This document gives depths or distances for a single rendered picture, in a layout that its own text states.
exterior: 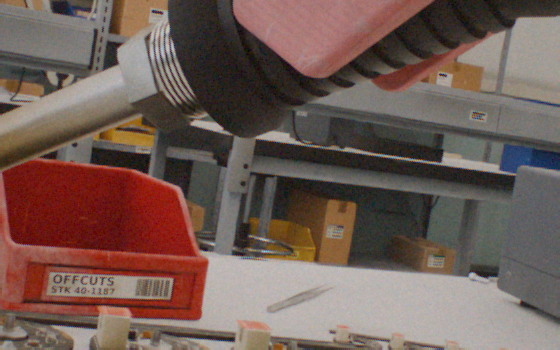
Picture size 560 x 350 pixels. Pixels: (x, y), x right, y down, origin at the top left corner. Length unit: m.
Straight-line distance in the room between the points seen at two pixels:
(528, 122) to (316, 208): 1.90
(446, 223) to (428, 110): 2.80
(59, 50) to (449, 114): 1.16
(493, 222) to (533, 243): 5.24
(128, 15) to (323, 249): 1.43
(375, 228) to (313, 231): 0.65
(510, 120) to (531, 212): 2.47
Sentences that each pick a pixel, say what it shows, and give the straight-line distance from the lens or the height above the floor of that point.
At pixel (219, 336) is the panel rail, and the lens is 0.22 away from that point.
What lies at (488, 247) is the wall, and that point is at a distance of 5.97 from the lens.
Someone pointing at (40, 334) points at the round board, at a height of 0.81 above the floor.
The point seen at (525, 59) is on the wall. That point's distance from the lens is 5.98.
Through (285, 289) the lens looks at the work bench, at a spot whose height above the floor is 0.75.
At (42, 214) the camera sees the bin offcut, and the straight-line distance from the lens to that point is 0.60.
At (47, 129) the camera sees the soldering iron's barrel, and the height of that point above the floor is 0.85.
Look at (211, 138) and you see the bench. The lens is 2.83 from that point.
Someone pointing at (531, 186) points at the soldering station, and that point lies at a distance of 0.72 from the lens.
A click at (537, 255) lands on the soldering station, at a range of 0.71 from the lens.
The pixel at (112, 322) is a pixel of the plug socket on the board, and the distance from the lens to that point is 0.20.
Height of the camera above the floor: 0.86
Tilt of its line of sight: 3 degrees down
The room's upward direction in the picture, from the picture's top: 9 degrees clockwise
